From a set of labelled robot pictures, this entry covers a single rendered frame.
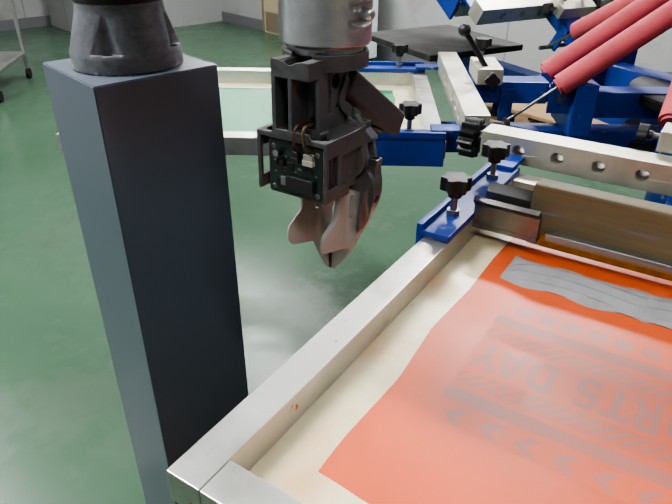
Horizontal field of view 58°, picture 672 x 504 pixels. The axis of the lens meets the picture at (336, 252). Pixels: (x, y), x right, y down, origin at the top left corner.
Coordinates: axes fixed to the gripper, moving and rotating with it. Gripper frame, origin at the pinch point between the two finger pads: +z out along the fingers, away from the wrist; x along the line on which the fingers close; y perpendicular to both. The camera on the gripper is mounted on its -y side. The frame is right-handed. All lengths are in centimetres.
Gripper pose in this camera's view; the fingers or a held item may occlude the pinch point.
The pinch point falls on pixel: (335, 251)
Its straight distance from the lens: 61.0
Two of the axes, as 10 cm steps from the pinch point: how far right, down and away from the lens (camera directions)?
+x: 8.4, 2.7, -4.7
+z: -0.2, 8.8, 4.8
